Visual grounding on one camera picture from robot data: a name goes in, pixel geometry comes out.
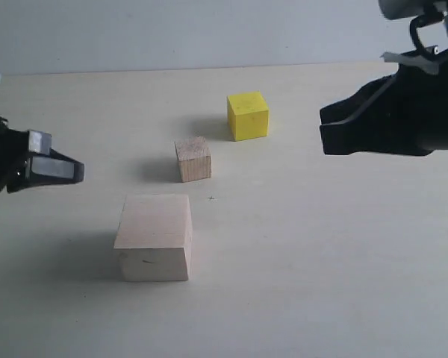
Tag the yellow cube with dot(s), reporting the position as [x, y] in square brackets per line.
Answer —
[248, 115]

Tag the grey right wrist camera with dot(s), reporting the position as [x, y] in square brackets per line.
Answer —
[400, 9]

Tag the medium brown wooden cube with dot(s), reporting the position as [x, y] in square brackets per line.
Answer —
[194, 158]

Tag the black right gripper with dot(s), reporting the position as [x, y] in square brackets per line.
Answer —
[411, 107]

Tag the large pale wooden cube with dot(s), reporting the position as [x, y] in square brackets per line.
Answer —
[153, 241]

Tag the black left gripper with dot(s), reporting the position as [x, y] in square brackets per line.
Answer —
[50, 168]

